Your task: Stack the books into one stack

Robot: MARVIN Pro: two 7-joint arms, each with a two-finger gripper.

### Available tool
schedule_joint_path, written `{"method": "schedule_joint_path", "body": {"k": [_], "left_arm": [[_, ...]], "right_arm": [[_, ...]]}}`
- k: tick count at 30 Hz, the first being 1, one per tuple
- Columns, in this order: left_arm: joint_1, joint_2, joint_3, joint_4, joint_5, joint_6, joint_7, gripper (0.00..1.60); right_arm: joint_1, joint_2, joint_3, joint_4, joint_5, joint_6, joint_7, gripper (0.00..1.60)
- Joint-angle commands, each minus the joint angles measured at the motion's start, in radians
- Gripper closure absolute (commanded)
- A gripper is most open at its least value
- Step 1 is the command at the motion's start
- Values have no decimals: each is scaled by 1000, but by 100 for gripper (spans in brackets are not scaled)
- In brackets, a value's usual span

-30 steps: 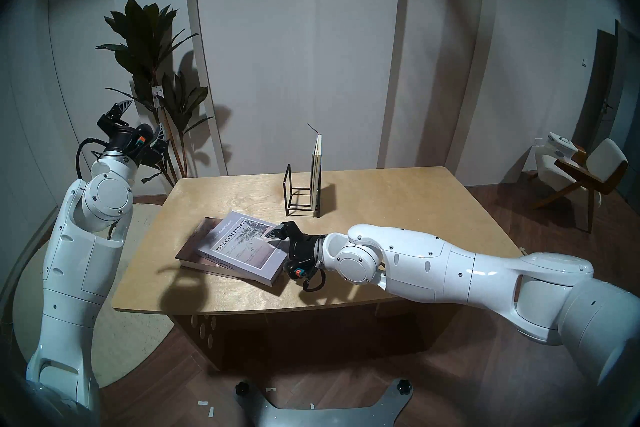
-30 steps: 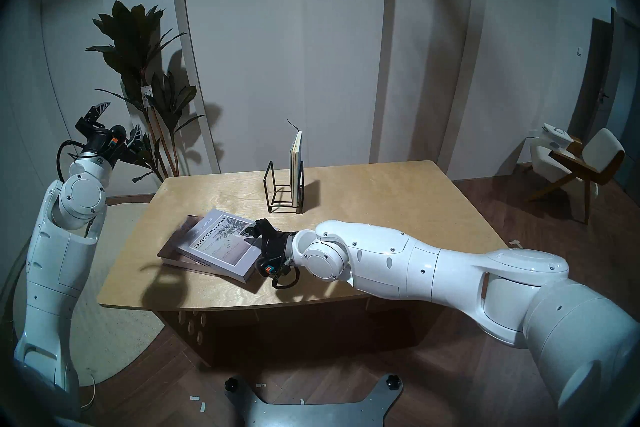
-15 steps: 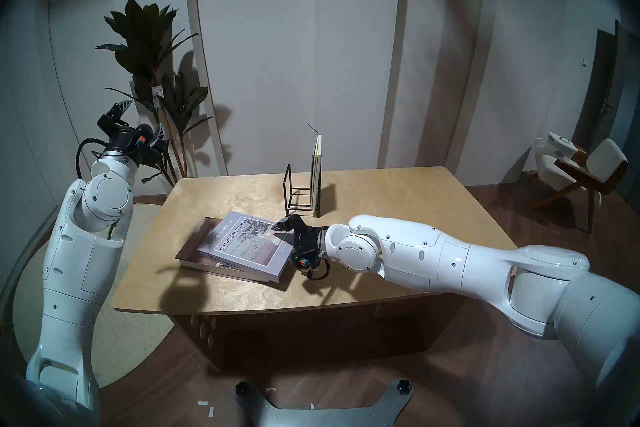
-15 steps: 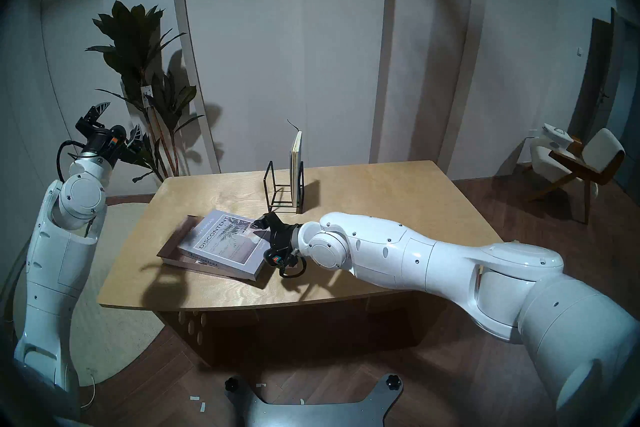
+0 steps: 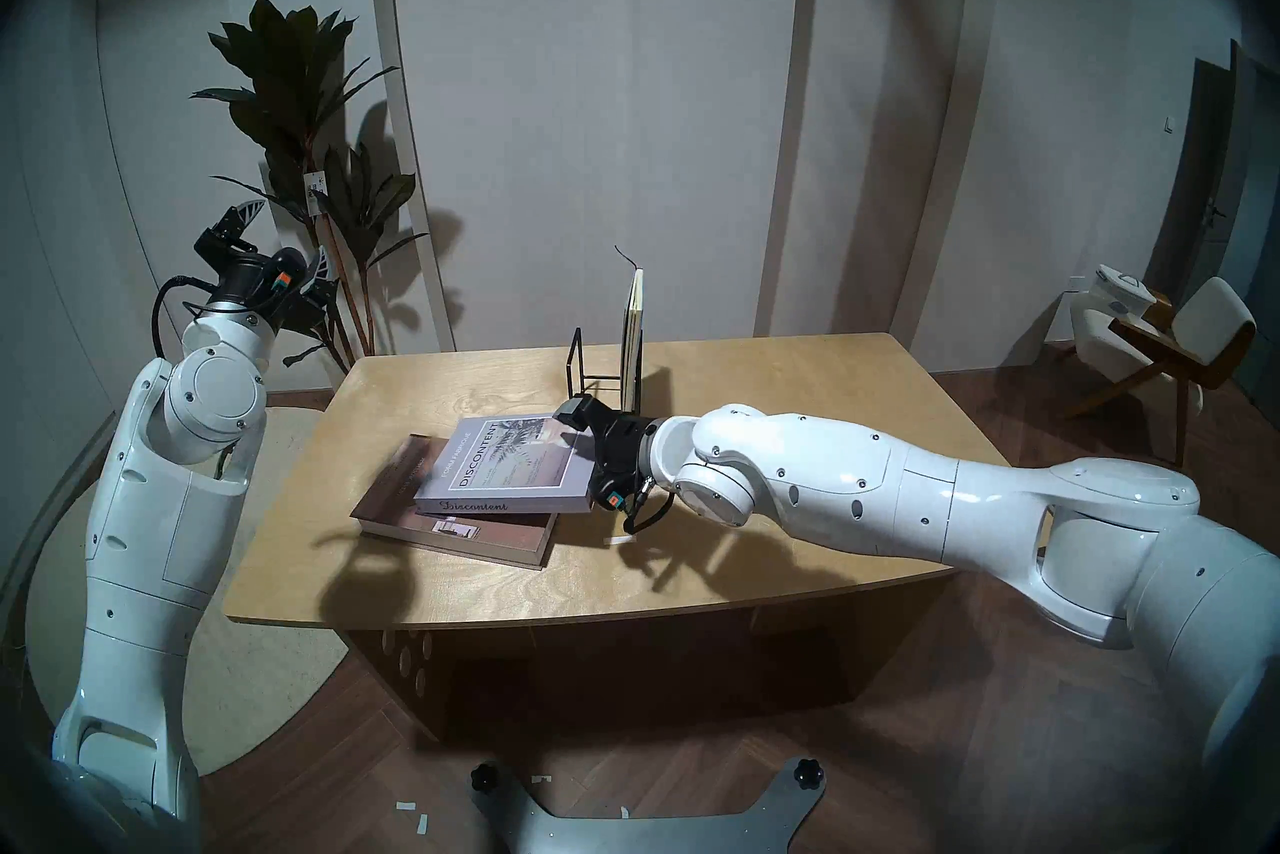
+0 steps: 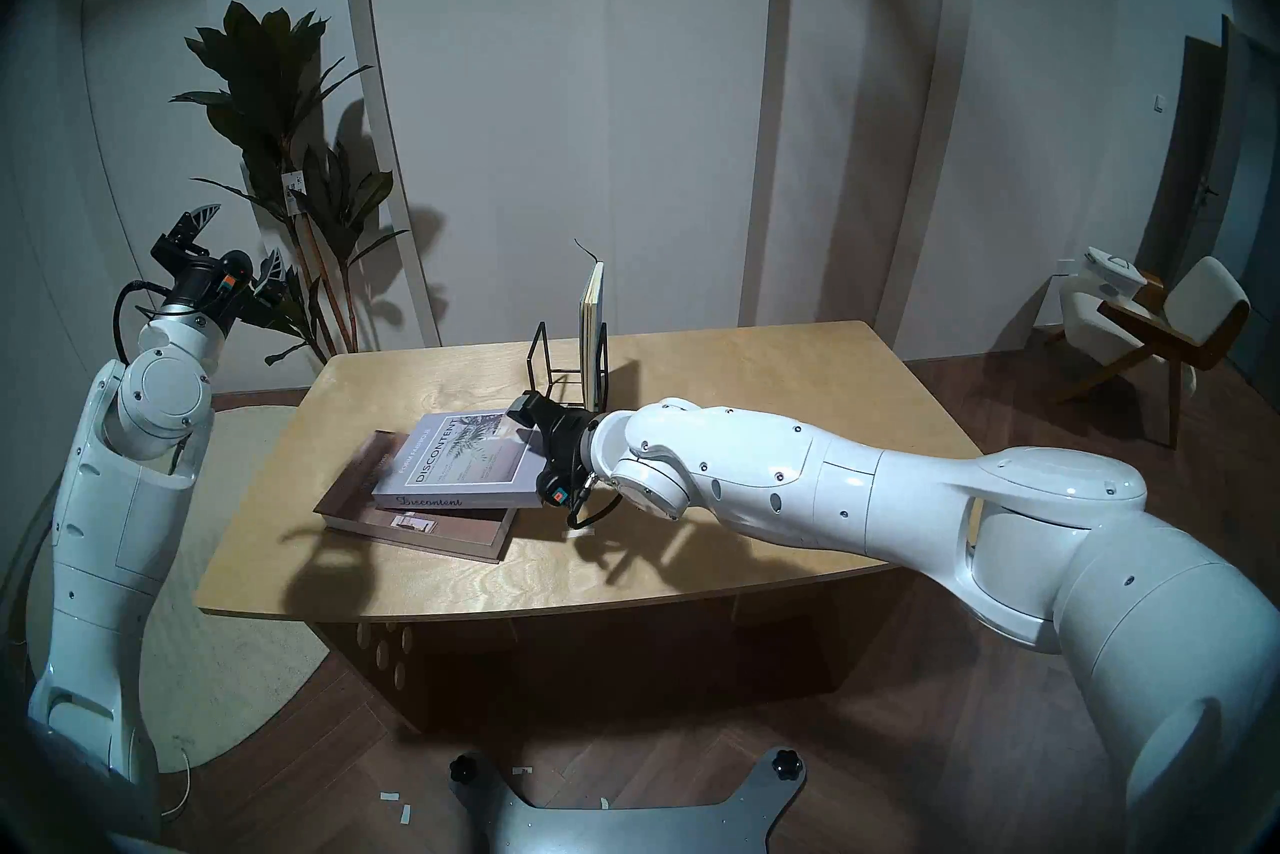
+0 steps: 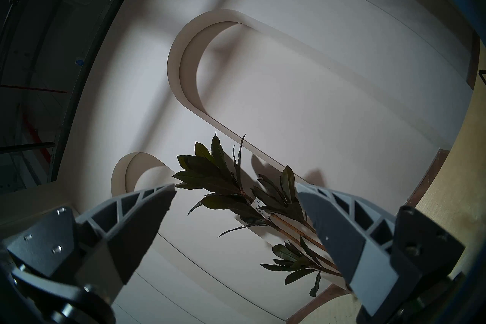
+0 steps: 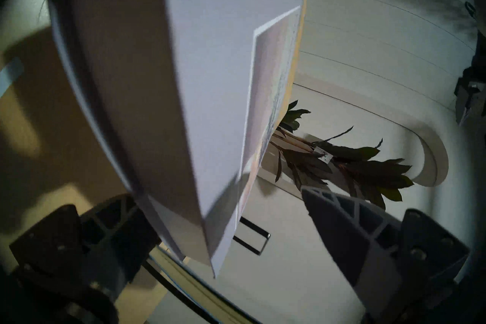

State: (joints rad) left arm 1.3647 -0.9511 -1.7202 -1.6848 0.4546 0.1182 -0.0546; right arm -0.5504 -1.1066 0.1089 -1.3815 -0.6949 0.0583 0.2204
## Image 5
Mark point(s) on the thin yellow book with ribbon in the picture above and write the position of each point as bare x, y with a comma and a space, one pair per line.
634, 332

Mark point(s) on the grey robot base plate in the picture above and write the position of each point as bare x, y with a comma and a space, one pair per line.
620, 834

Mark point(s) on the white wooden armchair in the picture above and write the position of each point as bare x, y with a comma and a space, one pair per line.
1210, 322

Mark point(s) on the tall green potted plant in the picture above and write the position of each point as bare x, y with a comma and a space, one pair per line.
290, 92

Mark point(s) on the dark door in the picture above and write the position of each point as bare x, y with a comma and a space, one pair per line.
1195, 172

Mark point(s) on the large brown Homes book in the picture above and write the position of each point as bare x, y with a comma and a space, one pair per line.
460, 537

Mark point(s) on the white object on armchair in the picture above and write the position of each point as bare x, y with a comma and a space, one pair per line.
1125, 290

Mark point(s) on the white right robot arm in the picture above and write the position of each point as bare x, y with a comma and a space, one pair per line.
900, 492

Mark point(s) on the black base knob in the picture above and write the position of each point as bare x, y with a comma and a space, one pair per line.
808, 773
487, 779

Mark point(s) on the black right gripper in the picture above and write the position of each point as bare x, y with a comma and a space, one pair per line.
622, 462

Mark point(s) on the grey Discontent book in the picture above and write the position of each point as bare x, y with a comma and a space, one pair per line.
510, 462

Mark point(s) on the white plant tag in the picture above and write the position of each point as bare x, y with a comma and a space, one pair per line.
315, 184

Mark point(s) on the wooden table base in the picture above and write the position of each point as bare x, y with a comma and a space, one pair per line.
440, 672

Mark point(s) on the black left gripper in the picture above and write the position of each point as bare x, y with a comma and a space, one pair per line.
260, 287

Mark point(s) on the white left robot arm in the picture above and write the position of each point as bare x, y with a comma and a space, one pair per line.
150, 542

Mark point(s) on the round beige rug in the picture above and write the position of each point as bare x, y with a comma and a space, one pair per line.
50, 602

